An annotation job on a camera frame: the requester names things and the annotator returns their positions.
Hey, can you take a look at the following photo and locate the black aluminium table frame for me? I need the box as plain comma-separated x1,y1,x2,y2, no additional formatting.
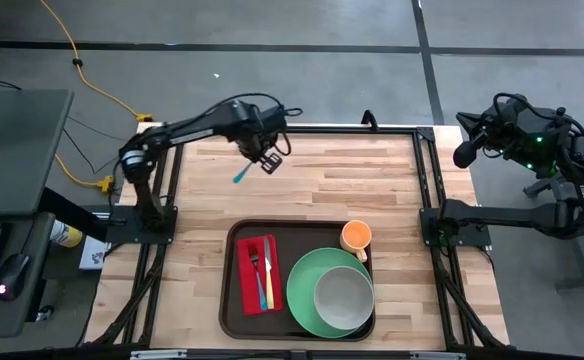
84,123,511,351

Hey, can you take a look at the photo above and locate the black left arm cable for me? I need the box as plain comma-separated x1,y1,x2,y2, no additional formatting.
204,91,304,157

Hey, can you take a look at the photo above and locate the long yellow extension cable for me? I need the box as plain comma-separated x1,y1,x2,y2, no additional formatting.
39,0,154,124

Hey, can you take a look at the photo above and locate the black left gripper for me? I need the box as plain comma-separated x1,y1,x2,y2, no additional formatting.
235,122,284,176

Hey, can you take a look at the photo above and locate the grey bowl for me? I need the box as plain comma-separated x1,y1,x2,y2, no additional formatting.
313,265,376,331

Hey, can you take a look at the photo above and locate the yellow cable with plug block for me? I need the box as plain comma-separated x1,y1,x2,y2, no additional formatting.
54,153,117,195

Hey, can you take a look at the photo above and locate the white and yellow can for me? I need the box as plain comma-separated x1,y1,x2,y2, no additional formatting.
49,219,84,249

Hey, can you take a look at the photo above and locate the knife with yellow handle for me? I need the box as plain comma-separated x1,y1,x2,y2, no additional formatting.
263,235,276,311

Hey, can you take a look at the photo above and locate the red cloth napkin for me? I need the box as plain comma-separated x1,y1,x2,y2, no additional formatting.
235,234,284,317

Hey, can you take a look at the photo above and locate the dark brown plastic tray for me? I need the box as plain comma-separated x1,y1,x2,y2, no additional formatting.
218,218,377,343

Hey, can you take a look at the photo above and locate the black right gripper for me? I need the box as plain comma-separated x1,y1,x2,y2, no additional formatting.
452,111,529,170

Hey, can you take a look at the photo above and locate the black computer mouse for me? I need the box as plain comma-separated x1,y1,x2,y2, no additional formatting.
0,252,32,303

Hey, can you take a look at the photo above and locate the orange cup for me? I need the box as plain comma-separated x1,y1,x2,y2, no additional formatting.
339,219,373,264

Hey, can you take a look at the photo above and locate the dark grey desk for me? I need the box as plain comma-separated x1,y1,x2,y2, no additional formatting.
0,88,76,216

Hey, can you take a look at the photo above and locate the green plate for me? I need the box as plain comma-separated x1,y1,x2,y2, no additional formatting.
285,247,375,339

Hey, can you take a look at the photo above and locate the silver edge bracket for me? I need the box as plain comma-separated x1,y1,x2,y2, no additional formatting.
130,349,188,360
409,352,468,360

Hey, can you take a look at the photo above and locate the black hook on frame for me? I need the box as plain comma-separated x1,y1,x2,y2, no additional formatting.
360,109,380,132

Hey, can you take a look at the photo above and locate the black caster wheel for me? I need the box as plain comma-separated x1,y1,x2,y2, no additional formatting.
34,304,56,324

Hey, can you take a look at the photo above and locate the fork with blue handle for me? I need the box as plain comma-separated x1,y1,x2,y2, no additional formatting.
248,243,269,312

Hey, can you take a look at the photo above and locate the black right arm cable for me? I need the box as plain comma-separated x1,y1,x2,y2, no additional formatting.
491,91,584,166

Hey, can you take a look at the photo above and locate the spoon with blue handle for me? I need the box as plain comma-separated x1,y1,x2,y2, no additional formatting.
231,160,256,185

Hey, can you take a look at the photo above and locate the white printed paper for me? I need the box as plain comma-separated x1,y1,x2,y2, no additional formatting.
79,235,111,271

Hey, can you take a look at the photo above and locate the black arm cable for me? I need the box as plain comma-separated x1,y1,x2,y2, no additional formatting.
204,91,304,157
491,91,584,166

